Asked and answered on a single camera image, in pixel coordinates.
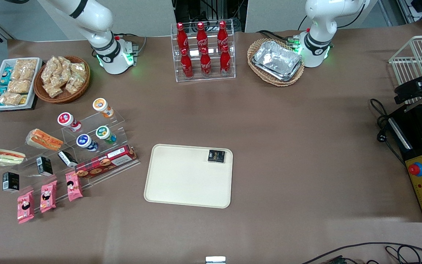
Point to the red cola bottle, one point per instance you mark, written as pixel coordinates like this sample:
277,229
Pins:
206,64
187,66
225,61
222,36
202,36
181,38

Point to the red lid yogurt cup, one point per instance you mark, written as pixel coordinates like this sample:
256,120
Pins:
67,120

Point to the brown table cover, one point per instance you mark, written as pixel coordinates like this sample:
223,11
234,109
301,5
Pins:
306,146

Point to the cream plastic serving tray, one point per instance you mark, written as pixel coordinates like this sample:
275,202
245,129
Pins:
181,179

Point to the clear acrylic stepped display stand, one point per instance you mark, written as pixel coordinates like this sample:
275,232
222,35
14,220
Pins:
123,126

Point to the pink cartoon snack packet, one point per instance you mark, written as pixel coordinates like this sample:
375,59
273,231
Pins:
25,207
74,186
48,196

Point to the teal snack packet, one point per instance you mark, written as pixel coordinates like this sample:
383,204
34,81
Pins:
6,76
0,91

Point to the dark brown wicker basket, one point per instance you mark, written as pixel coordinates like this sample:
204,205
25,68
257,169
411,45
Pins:
82,90

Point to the aluminium foil tray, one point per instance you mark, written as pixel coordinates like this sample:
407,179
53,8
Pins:
277,58
269,73

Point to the green lid yogurt cup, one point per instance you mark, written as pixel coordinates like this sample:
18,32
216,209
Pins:
104,132

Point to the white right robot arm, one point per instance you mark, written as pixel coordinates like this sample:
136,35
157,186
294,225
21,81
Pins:
97,33

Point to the small black carton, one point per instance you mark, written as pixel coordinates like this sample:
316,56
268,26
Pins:
10,182
67,158
44,166

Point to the clear acrylic bottle rack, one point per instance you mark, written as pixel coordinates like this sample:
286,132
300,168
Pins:
229,75

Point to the small silver block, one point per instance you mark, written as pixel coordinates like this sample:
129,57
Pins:
215,260

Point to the red tartan shortbread box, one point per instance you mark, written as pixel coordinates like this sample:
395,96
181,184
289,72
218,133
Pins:
104,161

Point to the plastic-wrapped triangle sandwich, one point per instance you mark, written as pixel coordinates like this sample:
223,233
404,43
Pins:
4,157
44,140

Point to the light tan wicker basket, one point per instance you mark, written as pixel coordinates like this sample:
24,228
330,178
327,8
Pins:
256,71

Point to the white rectangular dish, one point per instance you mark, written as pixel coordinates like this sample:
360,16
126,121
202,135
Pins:
37,77

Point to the clear bag of beige snacks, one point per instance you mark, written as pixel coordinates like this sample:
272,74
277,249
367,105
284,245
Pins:
64,68
52,90
74,85
50,69
78,69

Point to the black square snack packet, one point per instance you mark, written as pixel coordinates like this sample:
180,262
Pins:
216,156

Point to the blue lid yogurt cup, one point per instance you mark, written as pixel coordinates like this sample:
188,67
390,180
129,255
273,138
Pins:
85,141

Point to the orange lid yogurt cup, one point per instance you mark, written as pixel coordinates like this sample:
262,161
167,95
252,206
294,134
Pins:
102,105

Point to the aluminium frame rack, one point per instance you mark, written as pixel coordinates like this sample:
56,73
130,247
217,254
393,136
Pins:
421,9

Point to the clear bag of brown crackers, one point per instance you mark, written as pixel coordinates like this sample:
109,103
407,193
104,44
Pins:
19,86
25,69
10,98

